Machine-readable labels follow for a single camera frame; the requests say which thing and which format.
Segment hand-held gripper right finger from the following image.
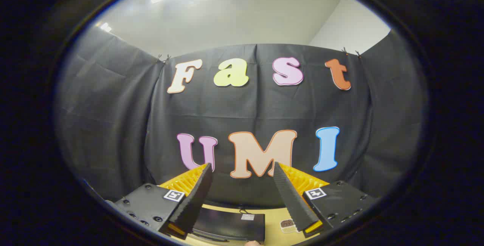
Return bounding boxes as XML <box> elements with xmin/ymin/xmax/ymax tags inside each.
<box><xmin>273</xmin><ymin>162</ymin><xmax>379</xmax><ymax>238</ymax></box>

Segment black backdrop cloth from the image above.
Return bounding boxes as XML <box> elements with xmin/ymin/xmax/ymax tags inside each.
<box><xmin>57</xmin><ymin>25</ymin><xmax>430</xmax><ymax>209</ymax></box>

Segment black toaster oven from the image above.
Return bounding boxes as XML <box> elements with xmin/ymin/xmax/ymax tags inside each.
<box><xmin>192</xmin><ymin>206</ymin><xmax>266</xmax><ymax>244</ymax></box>

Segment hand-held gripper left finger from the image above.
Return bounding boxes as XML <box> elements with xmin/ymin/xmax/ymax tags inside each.
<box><xmin>105</xmin><ymin>163</ymin><xmax>213</xmax><ymax>239</ymax></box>

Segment white divided dish with grains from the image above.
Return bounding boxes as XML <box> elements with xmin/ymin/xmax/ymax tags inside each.
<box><xmin>280</xmin><ymin>219</ymin><xmax>300</xmax><ymax>234</ymax></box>

